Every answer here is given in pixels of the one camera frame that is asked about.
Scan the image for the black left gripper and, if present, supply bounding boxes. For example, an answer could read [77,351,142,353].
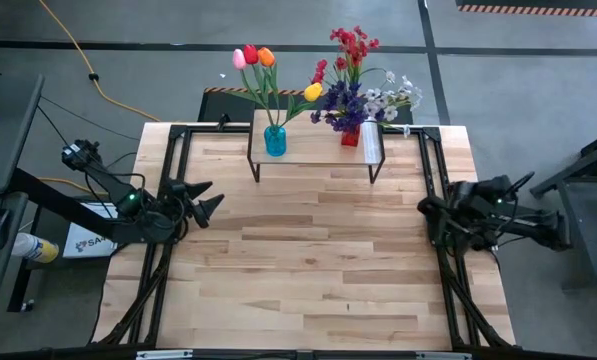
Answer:
[165,179,226,237]

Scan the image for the blue glass vase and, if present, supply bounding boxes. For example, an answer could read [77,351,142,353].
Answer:
[263,124,288,158]

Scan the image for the red glass vase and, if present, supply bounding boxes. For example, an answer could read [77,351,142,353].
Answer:
[340,124,362,148]

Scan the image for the white artificial flower bunch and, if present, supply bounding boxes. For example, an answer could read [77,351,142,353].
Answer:
[362,69,424,139]

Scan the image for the purple artificial flower bunch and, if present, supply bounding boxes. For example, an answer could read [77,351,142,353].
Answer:
[310,79,369,134]

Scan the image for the pink artificial tulip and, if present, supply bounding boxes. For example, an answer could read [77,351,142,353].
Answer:
[225,48,277,129]

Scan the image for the red artificial tulip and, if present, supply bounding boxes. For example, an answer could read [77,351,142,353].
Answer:
[242,43,278,129]

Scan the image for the yellow artificial tulip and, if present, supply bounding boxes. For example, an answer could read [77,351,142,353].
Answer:
[277,82,324,129]

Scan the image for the orange artificial tulip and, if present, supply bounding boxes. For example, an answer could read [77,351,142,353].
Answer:
[256,46,281,129]

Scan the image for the red artificial flower bunch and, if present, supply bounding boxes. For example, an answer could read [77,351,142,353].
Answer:
[310,25,381,131]

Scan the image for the wooden shelf with black legs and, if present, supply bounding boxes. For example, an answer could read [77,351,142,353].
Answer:
[246,104,387,185]

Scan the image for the black hazard striped floor mat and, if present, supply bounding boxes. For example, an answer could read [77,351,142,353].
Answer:
[197,87,414,125]
[455,0,597,19]

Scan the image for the white box with logo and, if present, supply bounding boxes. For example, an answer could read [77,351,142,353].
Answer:
[61,202,120,260]

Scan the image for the grey metal cart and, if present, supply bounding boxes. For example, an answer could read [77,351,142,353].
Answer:
[529,127,597,292]

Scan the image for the white and yellow bottle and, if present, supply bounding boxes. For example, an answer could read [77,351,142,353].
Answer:
[11,232,60,265]

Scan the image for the grey desk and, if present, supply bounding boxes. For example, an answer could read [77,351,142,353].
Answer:
[0,73,46,197]

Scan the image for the black metal table frame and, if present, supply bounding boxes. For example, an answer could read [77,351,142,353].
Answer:
[93,122,517,351]

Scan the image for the black floor cable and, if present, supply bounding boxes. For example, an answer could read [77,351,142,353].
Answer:
[35,104,139,177]
[38,94,142,143]

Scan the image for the yellow cable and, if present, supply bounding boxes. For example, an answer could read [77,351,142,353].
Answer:
[36,0,162,196]

